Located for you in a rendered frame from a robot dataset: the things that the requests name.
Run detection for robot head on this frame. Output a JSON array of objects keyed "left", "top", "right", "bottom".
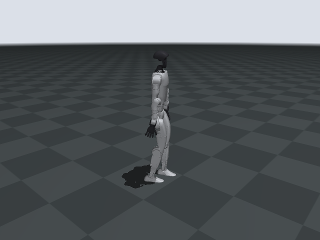
[{"left": 153, "top": 50, "right": 169, "bottom": 73}]

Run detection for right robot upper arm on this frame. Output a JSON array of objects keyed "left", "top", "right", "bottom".
[{"left": 151, "top": 75, "right": 162, "bottom": 105}]

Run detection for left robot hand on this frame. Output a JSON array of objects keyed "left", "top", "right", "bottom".
[{"left": 164, "top": 106, "right": 171, "bottom": 120}]

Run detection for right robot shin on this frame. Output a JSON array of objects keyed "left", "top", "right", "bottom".
[{"left": 149, "top": 149, "right": 164, "bottom": 179}]

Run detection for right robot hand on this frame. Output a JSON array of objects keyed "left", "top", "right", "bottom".
[{"left": 145, "top": 119, "right": 157, "bottom": 138}]

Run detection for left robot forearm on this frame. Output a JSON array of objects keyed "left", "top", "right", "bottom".
[{"left": 163, "top": 94, "right": 169, "bottom": 110}]

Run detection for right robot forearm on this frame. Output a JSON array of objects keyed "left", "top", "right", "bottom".
[{"left": 150, "top": 99, "right": 159, "bottom": 125}]

